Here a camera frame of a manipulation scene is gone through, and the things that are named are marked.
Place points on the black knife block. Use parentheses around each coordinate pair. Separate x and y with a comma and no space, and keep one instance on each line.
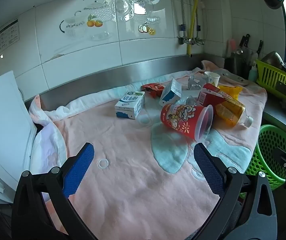
(235,63)

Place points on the orange juice bottle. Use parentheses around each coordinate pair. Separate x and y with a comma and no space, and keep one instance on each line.
(229,112)

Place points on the red carton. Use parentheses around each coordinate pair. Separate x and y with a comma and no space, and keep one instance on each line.
(208,96)

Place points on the metal bowl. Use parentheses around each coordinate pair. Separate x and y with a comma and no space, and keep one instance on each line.
(273,58)

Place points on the red printed plastic cup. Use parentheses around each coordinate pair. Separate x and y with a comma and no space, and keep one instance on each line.
(180,117)

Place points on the green plastic basket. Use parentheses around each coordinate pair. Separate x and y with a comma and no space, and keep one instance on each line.
(265,142)

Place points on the green white milk carton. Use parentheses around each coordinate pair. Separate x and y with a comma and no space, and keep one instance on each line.
(129,105)

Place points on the metal water valve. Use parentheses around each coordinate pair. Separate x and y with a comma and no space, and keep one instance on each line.
(198,41)
(184,40)

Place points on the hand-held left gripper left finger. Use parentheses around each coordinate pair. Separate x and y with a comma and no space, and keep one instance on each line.
(79,170)

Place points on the white paper cup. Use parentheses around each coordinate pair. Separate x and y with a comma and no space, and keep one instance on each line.
(211,78)

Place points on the blue white carton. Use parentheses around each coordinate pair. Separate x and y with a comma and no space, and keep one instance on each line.
(171,92)

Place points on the yellow snack bag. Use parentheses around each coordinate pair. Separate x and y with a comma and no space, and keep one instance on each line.
(230,91)

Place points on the wall notice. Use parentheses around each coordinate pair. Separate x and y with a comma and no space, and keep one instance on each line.
(4,40)

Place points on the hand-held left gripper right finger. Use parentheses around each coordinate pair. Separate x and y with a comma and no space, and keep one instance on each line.
(208,170)

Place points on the yellow-green dish rack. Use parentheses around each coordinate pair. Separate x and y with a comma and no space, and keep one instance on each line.
(268,76)

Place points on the green squeeze bottle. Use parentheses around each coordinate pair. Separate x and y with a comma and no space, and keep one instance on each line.
(252,73)

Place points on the yellow pipe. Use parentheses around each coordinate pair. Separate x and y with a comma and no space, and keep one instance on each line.
(193,17)

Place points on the red snack wrapper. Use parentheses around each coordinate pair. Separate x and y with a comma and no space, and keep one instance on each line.
(153,88)

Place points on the pink blanket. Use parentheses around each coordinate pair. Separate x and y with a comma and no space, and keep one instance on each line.
(123,175)

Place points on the clear plastic cup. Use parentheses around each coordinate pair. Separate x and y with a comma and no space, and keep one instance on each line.
(195,82)
(145,120)

